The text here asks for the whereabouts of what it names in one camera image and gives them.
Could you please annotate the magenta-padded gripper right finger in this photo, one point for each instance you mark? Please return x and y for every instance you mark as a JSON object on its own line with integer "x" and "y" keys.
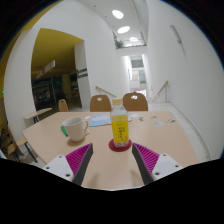
{"x": 164, "y": 166}

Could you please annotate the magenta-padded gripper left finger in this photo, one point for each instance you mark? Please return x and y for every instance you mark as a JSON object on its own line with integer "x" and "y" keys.
{"x": 60, "y": 166}

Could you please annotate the yellow drink bottle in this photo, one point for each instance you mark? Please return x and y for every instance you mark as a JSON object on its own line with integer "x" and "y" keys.
{"x": 119, "y": 128}

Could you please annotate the white mug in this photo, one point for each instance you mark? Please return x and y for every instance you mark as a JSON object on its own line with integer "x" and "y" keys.
{"x": 76, "y": 129}

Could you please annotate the flat round red coaster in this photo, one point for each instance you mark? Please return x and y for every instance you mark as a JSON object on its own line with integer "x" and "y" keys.
{"x": 112, "y": 146}

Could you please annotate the wooden side table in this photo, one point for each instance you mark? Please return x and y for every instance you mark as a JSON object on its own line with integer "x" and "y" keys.
{"x": 37, "y": 113}

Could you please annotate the small white paper scrap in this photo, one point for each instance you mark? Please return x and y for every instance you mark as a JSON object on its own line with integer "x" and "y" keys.
{"x": 135, "y": 115}

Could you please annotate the narrow wooden chair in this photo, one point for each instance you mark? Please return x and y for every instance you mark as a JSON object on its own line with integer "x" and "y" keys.
{"x": 63, "y": 106}

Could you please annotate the light blue printed booklet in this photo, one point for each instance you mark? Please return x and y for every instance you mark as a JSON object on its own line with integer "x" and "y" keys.
{"x": 100, "y": 120}

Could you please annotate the wooden chair with oval cutout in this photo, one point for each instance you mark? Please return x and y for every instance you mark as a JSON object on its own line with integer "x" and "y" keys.
{"x": 135, "y": 102}
{"x": 100, "y": 104}

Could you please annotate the dark shop shelf unit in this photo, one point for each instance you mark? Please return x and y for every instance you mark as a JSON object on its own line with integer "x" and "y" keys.
{"x": 43, "y": 93}

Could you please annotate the wooden stair handrail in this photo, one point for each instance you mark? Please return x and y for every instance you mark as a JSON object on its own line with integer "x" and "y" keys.
{"x": 162, "y": 88}
{"x": 106, "y": 91}

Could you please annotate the white hanging sign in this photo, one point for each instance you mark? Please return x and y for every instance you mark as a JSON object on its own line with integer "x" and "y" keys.
{"x": 46, "y": 68}

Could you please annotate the green potted plant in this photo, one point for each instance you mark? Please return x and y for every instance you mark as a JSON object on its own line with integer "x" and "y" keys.
{"x": 119, "y": 44}

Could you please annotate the round ceiling lights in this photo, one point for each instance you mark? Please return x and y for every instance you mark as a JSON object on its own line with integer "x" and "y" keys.
{"x": 117, "y": 14}

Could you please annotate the dark wall sign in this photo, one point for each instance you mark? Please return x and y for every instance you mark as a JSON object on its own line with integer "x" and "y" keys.
{"x": 82, "y": 73}

